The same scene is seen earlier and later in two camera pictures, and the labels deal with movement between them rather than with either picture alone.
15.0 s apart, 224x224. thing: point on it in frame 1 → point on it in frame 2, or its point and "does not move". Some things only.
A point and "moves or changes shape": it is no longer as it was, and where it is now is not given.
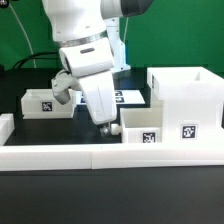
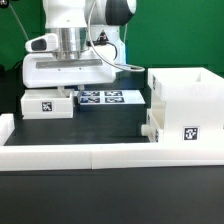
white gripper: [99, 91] → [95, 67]
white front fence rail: [18, 158] does not move
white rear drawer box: [41, 104] does not move
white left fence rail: [6, 127] does not move
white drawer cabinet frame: [191, 99] does not move
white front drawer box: [141, 125] moves or changes shape
